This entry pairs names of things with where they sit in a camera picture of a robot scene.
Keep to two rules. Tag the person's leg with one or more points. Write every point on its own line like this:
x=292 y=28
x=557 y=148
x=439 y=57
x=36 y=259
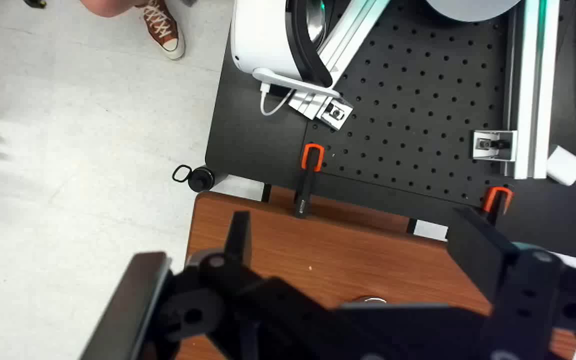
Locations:
x=108 y=5

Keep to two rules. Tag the white power adapter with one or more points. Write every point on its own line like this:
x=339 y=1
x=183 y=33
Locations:
x=567 y=164

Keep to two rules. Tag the slim aluminium extrusion bar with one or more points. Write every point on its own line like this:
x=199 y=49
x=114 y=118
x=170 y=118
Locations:
x=348 y=41

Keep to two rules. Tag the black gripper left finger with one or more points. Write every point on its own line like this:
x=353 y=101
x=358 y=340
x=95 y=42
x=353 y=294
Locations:
x=124 y=313

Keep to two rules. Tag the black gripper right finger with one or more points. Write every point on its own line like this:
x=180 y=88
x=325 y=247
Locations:
x=494 y=261

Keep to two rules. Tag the metal bracket on slim extrusion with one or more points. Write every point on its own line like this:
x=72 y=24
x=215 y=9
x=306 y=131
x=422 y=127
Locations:
x=337 y=115

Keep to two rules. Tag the metal bracket on wide extrusion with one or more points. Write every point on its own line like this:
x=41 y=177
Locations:
x=494 y=144

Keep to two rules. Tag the small black round floor object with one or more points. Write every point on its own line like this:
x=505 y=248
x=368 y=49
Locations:
x=201 y=178

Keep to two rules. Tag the white VR headset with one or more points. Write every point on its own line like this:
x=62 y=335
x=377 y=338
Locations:
x=268 y=33

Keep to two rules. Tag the black orange bar clamp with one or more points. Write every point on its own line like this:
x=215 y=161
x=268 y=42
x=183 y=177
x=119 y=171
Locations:
x=497 y=201
x=310 y=174

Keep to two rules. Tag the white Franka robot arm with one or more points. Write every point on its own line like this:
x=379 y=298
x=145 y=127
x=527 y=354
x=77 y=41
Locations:
x=471 y=9

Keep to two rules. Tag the silver metal pot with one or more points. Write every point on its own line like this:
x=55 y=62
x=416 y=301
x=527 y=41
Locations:
x=373 y=301

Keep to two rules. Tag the brown checkered shoe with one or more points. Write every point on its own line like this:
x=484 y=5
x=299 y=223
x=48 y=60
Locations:
x=160 y=26

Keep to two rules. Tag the black perforated base board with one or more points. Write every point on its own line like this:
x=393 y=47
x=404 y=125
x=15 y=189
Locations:
x=420 y=101

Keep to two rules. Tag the wide aluminium extrusion bar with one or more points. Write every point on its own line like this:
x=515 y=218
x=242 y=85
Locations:
x=536 y=80

